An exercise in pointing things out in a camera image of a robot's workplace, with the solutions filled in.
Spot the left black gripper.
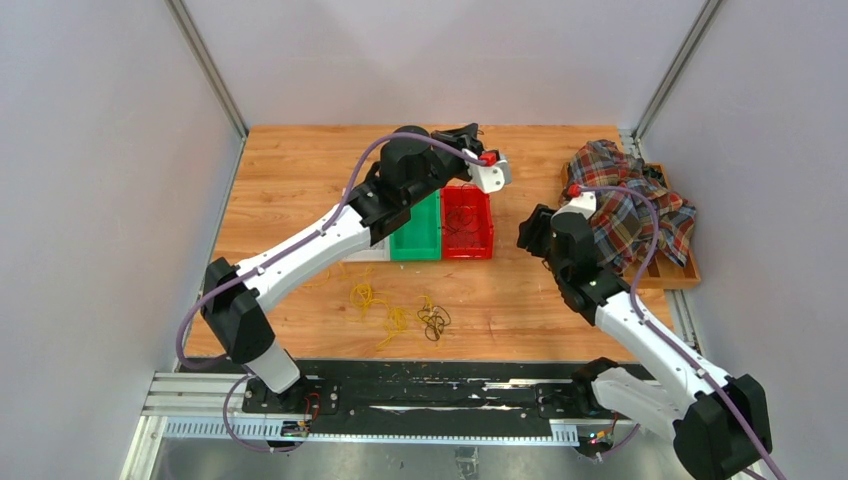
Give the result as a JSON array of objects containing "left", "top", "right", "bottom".
[{"left": 406, "top": 124, "right": 485, "bottom": 209}]

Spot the brown cable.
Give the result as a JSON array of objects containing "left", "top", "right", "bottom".
[{"left": 415, "top": 205, "right": 488, "bottom": 343}]

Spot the yellow cable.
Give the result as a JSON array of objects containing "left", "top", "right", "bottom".
[{"left": 311, "top": 261, "right": 439, "bottom": 352}]

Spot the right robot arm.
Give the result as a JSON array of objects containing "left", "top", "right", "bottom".
[{"left": 517, "top": 204, "right": 773, "bottom": 479}]

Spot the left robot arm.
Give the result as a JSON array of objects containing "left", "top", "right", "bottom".
[{"left": 187, "top": 123, "right": 485, "bottom": 413}]

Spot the red plastic bin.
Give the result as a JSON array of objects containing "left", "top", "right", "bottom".
[{"left": 440, "top": 184, "right": 494, "bottom": 260}]

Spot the green plastic bin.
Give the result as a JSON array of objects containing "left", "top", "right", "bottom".
[{"left": 389, "top": 191, "right": 442, "bottom": 262}]

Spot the plaid cloth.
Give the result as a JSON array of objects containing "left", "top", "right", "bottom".
[{"left": 561, "top": 139, "right": 696, "bottom": 273}]

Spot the white plastic bin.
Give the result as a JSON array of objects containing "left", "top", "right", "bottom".
[{"left": 343, "top": 240, "right": 391, "bottom": 262}]

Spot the wooden tray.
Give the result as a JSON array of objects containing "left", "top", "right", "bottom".
[{"left": 560, "top": 161, "right": 701, "bottom": 290}]

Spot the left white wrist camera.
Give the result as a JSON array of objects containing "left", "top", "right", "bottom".
[{"left": 468, "top": 150, "right": 512, "bottom": 194}]

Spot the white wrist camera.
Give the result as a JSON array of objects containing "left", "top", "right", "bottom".
[
  {"left": 557, "top": 184, "right": 597, "bottom": 220},
  {"left": 468, "top": 150, "right": 512, "bottom": 194}
]

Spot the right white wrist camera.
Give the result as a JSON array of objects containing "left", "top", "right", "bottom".
[{"left": 557, "top": 184, "right": 597, "bottom": 220}]

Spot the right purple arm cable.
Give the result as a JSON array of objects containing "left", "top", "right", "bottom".
[{"left": 566, "top": 184, "right": 790, "bottom": 480}]

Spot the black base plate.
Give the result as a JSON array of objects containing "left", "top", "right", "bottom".
[{"left": 228, "top": 359, "right": 623, "bottom": 440}]

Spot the aluminium frame rail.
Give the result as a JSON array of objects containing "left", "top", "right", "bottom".
[{"left": 142, "top": 370, "right": 747, "bottom": 446}]

